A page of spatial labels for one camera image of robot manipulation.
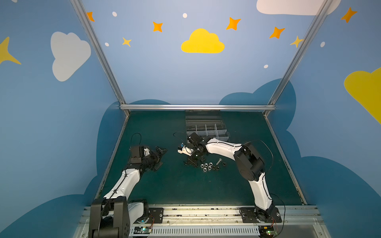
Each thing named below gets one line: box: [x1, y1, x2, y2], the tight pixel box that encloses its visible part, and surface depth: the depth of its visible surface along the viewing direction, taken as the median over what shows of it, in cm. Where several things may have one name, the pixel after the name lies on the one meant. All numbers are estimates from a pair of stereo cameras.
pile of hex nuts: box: [200, 162, 227, 173], surface depth 93 cm
